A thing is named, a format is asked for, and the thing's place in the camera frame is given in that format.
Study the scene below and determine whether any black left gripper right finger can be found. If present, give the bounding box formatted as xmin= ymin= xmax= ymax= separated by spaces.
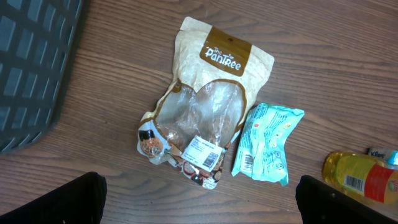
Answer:
xmin=295 ymin=175 xmax=397 ymax=224

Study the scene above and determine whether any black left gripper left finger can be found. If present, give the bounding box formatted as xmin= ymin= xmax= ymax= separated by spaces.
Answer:
xmin=1 ymin=172 xmax=107 ymax=224

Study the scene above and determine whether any silver capped amber bottle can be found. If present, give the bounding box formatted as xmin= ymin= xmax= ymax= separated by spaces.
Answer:
xmin=322 ymin=151 xmax=397 ymax=207

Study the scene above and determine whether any teal snack packet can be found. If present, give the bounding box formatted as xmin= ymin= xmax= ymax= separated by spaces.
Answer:
xmin=231 ymin=103 xmax=305 ymax=186

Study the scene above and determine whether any beige brown snack packet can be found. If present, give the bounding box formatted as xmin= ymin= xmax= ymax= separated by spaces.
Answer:
xmin=137 ymin=17 xmax=274 ymax=189

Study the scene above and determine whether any teal Kleenex tissue pack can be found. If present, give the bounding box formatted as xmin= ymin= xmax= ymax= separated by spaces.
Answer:
xmin=368 ymin=147 xmax=397 ymax=166

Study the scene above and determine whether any grey plastic shopping basket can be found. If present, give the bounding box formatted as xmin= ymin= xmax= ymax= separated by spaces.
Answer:
xmin=1 ymin=0 xmax=90 ymax=154

